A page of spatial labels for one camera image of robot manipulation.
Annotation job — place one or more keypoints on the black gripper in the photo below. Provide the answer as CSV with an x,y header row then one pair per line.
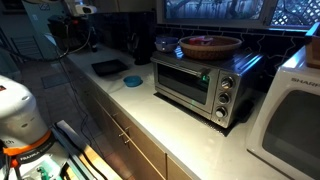
x,y
77,25

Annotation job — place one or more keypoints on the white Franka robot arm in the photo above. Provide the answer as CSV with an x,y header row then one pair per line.
x,y
20,113

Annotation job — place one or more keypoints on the wooden kitchen cabinet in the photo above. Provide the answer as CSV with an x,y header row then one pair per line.
x,y
133,146

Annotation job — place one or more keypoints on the dark floor mat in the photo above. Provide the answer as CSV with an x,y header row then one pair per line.
x,y
55,80

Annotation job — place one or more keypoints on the metal robot stand frame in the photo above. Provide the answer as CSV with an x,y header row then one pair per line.
x,y
75,146

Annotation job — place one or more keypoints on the wooden box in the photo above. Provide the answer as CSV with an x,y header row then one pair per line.
x,y
313,50

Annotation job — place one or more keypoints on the woven wicker basket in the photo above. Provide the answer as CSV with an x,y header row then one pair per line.
x,y
210,47

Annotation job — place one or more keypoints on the small blue bowl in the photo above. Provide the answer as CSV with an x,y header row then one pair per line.
x,y
132,80

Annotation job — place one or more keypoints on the window with lattice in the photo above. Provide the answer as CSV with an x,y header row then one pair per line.
x,y
220,10

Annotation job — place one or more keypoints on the white Sharp microwave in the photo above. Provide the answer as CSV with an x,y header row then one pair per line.
x,y
290,120

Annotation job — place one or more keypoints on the large blue bowl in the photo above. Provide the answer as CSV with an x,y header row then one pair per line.
x,y
166,44

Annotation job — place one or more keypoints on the silver oven knob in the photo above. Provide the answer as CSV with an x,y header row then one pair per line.
x,y
227,82
224,98
220,112

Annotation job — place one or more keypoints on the silver toaster oven body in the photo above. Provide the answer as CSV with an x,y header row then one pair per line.
x,y
240,66

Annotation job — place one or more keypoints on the black square tray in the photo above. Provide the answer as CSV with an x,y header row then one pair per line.
x,y
109,67

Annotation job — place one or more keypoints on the red item in basket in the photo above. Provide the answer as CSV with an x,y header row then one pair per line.
x,y
200,40

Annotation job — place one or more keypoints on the white slatted rack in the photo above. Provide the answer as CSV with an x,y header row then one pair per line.
x,y
26,48

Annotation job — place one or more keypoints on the black coffee maker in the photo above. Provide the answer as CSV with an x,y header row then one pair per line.
x,y
144,40

